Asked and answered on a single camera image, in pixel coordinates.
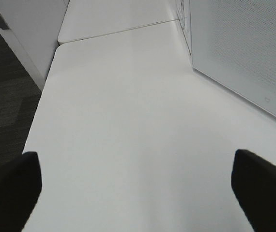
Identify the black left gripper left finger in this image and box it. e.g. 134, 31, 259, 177
0, 151, 42, 232

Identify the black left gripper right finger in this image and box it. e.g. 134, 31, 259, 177
231, 149, 276, 232

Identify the white microwave door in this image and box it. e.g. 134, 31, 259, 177
189, 0, 276, 116

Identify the white partition panel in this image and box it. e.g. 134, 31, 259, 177
0, 0, 69, 90

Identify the white microwave oven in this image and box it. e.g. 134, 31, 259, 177
176, 0, 192, 62

